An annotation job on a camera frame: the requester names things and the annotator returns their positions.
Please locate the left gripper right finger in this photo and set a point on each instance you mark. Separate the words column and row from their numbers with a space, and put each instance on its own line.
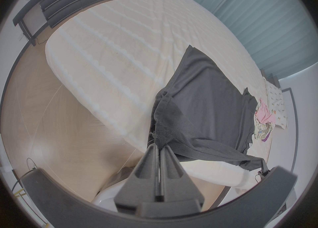
column 182, row 189

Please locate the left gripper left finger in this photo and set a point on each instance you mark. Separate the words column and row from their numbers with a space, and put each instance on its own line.
column 138, row 189

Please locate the black T-shirt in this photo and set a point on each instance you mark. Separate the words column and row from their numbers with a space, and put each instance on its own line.
column 206, row 103

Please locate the bed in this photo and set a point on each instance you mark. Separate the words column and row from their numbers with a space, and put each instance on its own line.
column 111, row 48

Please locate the purple garment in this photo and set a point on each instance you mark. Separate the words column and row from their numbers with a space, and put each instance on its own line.
column 266, row 137

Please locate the white printed pyjama top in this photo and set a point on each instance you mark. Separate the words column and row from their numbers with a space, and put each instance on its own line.
column 262, row 130

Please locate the pink garment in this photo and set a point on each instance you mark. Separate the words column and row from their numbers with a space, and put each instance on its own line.
column 264, row 114

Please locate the white printed pillow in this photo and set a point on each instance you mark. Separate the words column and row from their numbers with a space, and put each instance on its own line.
column 277, row 105

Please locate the grey bedside table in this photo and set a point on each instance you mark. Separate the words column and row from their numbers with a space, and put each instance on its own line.
column 269, row 79

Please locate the black dressing table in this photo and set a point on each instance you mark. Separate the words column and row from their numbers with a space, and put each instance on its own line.
column 26, row 13

